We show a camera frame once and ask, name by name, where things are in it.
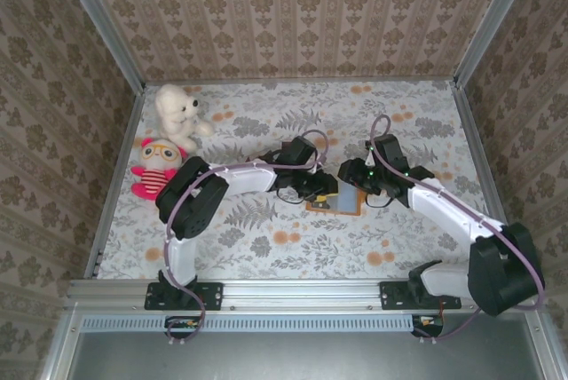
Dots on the orange leather card holder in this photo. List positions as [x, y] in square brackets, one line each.
[347, 200]

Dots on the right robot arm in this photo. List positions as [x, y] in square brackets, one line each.
[501, 269]

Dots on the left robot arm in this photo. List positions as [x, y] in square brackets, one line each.
[195, 202]

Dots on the floral table cover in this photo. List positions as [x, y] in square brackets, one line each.
[319, 242]

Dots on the white plush bear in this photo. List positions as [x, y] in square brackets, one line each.
[175, 107]

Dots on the pink plush doll with glasses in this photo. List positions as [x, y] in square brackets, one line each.
[153, 167]

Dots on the grey metal shelf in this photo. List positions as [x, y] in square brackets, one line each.
[302, 355]

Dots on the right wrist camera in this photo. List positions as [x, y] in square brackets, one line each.
[370, 157]

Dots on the aluminium table side rail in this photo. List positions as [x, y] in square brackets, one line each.
[117, 176]
[483, 153]

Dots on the aluminium mounting rail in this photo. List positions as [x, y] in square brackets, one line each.
[302, 293]

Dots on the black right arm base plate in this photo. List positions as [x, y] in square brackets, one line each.
[392, 295]

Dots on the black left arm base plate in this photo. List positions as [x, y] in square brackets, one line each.
[210, 295]

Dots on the aluminium frame post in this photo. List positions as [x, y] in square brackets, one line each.
[492, 20]
[102, 25]

